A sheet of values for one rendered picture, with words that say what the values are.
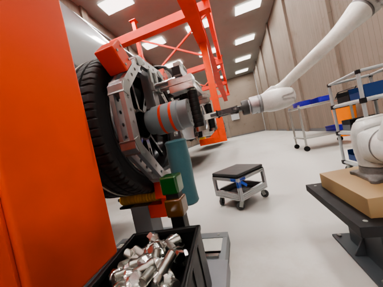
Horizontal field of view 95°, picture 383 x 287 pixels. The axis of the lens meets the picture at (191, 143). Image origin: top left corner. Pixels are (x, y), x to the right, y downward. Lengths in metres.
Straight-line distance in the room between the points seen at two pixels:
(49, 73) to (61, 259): 0.31
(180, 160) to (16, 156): 0.47
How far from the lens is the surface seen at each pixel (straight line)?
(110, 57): 0.72
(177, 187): 0.38
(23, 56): 0.41
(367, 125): 1.05
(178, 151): 0.67
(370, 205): 0.95
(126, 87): 0.67
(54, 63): 0.44
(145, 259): 0.30
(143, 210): 0.94
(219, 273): 0.45
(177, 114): 0.77
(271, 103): 0.93
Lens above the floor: 0.73
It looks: 1 degrees down
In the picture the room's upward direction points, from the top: 12 degrees counter-clockwise
